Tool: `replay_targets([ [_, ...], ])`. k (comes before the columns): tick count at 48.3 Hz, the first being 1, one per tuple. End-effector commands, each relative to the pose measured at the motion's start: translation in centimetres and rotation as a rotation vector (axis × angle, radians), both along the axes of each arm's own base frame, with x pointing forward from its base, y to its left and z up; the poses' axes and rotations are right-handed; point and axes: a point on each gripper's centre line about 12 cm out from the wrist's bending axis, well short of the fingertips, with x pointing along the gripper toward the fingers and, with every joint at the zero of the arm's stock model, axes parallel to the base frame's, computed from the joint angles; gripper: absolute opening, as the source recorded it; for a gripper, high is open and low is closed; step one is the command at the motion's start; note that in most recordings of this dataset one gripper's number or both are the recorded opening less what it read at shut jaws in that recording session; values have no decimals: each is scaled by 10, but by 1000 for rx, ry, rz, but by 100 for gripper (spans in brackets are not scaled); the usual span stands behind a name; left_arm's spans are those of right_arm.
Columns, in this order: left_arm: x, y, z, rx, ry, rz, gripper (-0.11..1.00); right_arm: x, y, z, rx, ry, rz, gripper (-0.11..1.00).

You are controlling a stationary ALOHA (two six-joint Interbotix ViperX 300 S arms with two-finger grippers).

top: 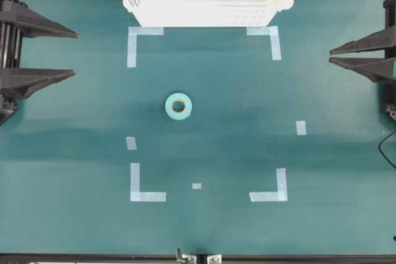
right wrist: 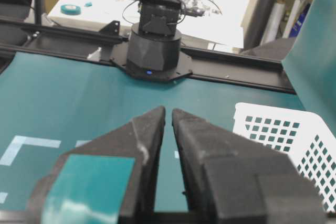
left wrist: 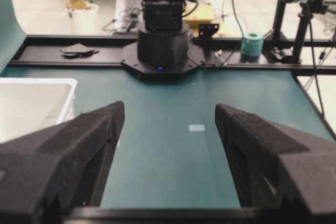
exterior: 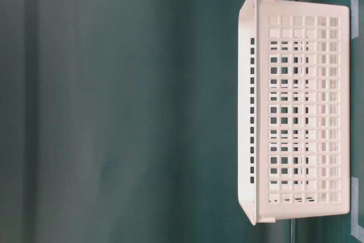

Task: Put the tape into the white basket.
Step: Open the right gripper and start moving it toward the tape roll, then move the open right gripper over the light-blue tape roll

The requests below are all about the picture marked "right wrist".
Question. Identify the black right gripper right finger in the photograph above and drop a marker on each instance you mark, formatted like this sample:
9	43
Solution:
230	179

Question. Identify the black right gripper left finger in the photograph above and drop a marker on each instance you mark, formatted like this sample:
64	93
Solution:
111	179

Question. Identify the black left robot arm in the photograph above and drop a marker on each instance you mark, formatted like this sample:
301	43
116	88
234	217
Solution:
160	55

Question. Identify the white plastic basket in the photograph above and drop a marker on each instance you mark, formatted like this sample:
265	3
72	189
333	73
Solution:
302	135

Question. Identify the spare teal tape roll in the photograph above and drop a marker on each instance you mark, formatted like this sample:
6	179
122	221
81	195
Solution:
69	9

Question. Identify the white background desk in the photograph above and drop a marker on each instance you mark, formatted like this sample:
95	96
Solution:
217	21

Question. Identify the black aluminium table rail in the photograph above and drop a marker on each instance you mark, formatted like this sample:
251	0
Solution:
194	63

